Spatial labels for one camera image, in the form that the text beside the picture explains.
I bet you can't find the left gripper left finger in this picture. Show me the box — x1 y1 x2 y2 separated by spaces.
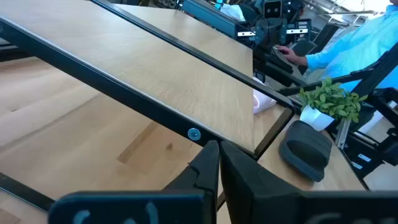
48 139 220 224

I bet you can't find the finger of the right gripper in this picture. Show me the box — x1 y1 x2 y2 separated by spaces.
253 21 266 45
277 19 289 45

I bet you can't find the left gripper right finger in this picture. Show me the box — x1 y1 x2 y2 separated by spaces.
219 140 398 224

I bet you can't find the pink rubber slide sandal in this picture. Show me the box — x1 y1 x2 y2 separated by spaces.
253 76 277 114

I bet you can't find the black rubber slide sandal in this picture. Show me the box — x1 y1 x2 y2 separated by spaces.
279 120 333 183

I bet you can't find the person's hand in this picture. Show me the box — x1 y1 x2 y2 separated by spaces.
276 45 308 67

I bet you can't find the white plastic bag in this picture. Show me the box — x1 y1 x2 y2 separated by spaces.
219 2 247 22

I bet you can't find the person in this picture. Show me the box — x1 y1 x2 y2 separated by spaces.
306 0 398 93

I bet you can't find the green artificial plant white pot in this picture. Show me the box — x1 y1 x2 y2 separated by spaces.
298 77 369 131

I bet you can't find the black stand with white labels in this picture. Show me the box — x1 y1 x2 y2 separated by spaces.
341 88 398 175

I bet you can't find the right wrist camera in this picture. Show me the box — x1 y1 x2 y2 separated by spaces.
262 0 283 19

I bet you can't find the black aluminium table frame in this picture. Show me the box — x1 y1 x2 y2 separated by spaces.
0 0 398 212

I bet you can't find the wooden shelf black metal frame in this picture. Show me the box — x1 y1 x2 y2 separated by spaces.
0 0 295 159

